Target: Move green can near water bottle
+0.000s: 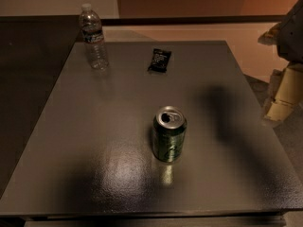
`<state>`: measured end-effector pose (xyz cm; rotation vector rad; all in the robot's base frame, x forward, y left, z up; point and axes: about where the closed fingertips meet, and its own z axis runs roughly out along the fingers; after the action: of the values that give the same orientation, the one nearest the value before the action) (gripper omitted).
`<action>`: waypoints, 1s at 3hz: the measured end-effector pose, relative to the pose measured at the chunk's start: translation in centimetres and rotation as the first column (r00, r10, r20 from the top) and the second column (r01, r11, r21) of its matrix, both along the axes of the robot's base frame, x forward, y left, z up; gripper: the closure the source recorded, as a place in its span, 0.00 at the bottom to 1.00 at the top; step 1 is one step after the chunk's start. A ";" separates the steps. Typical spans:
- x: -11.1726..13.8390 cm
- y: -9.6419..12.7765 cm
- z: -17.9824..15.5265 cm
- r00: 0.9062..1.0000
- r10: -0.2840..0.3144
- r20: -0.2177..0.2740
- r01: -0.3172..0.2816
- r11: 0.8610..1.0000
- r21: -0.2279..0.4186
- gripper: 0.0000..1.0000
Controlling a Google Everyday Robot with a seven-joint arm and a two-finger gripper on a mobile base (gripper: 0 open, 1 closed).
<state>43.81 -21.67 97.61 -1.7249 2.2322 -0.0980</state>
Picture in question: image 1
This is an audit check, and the green soda can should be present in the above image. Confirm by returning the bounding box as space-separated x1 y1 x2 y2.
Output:
152 106 187 163

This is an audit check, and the black snack packet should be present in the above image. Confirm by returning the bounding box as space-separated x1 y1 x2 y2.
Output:
148 48 171 73

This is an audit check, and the clear plastic water bottle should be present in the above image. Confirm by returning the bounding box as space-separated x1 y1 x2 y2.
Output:
79 4 109 70

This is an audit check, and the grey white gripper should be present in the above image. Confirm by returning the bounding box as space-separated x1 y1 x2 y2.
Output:
258 0 303 123

